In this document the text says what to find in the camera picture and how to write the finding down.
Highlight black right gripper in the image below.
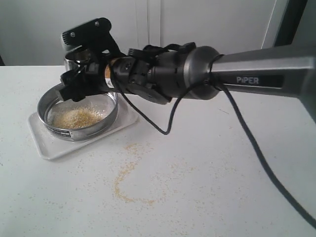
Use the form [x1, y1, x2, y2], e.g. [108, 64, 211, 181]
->
[58, 17, 125, 102]

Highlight small stainless steel cup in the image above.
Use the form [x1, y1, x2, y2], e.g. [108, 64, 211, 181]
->
[64, 48, 91, 71]

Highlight yellow grain pile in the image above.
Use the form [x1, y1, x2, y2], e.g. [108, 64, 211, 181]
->
[52, 108, 103, 130]

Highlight round steel mesh sieve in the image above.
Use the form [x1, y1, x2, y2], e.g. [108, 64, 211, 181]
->
[37, 84, 119, 141]

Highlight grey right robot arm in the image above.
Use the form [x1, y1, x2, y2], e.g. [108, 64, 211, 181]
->
[56, 18, 316, 118]

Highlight white cabinet doors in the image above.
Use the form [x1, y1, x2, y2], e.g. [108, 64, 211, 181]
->
[0, 0, 288, 66]

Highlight white rectangular plastic tray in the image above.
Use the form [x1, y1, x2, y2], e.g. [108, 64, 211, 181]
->
[27, 98, 139, 160]

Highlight black camera cable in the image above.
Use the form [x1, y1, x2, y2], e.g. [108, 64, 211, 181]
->
[111, 43, 316, 233]

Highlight dark door frame post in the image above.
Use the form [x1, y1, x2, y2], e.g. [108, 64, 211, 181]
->
[273, 0, 308, 47]

